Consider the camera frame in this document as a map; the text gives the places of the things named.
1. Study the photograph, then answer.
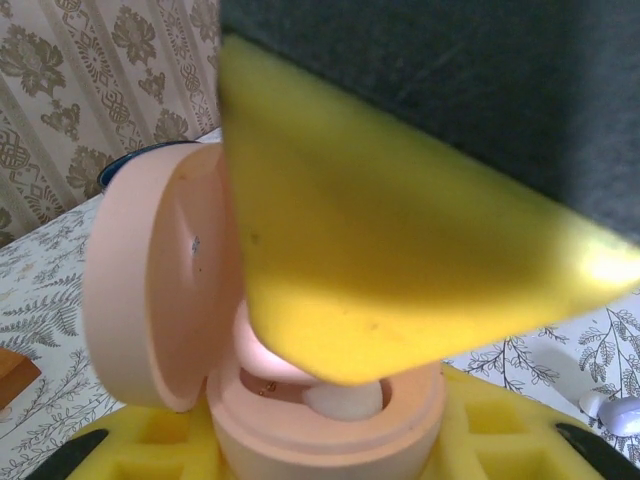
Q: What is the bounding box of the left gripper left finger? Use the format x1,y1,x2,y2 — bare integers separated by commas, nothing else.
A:
47,399,227,480

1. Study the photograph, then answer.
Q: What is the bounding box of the white object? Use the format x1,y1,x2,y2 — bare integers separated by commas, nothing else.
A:
578,391,640,437

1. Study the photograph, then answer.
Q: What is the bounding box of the floral tablecloth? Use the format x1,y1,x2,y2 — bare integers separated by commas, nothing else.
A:
0,127,640,451

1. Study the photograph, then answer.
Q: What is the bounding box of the teal round dish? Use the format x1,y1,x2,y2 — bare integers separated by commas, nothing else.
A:
97,142,201,192

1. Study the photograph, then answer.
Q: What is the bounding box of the pink earbud charging case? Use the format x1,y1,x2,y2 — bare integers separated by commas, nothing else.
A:
82,143,446,480

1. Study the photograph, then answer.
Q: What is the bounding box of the gold glass rack wooden base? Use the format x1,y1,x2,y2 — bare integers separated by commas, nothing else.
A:
0,347,44,419

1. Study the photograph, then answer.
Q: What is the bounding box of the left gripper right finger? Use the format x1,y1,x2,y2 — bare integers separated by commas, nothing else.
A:
422,362,640,480

